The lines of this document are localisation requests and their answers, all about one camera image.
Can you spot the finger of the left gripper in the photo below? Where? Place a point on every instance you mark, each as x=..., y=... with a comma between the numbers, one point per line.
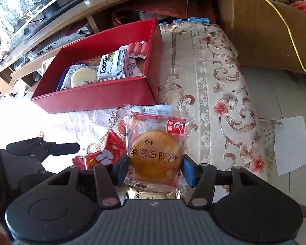
x=64, y=149

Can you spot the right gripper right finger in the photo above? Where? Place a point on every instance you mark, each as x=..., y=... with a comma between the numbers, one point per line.
x=202, y=178

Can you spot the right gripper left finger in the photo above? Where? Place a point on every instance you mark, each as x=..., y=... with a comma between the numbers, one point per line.
x=107, y=177

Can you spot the red Trolli candy bag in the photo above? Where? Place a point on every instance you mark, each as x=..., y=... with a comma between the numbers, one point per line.
x=107, y=152

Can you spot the blue wafer biscuit pack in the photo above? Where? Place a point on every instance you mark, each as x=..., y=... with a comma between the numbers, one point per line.
x=59, y=86

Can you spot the orange meat floss cake pack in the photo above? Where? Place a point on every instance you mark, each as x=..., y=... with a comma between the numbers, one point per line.
x=156, y=138

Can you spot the round rice cracker pack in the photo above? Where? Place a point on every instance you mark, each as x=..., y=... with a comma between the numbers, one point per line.
x=80, y=76

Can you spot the white Kaprons wafer pack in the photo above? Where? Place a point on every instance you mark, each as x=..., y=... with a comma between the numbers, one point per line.
x=108, y=67

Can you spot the silver snack pouch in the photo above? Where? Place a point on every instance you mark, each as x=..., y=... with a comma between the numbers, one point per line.
x=127, y=64

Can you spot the pink sausage pack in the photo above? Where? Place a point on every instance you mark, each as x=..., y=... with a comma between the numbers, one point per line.
x=138, y=50

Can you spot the golden snack packet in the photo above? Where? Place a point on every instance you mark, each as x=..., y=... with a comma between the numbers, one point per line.
x=136, y=193

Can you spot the white paper sheet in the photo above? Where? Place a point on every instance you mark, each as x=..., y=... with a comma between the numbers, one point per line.
x=290, y=144

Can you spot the red cardboard box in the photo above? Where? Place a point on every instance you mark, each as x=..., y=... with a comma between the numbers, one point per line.
x=138, y=90

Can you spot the silver media player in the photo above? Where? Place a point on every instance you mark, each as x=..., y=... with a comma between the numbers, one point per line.
x=64, y=36

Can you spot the brown cardboard box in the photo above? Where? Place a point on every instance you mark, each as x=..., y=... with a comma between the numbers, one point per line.
x=271, y=35

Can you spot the blue foam mat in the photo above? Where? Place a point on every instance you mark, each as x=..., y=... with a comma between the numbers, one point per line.
x=178, y=22

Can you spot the wooden TV stand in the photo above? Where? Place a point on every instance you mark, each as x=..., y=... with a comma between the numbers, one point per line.
x=84, y=10

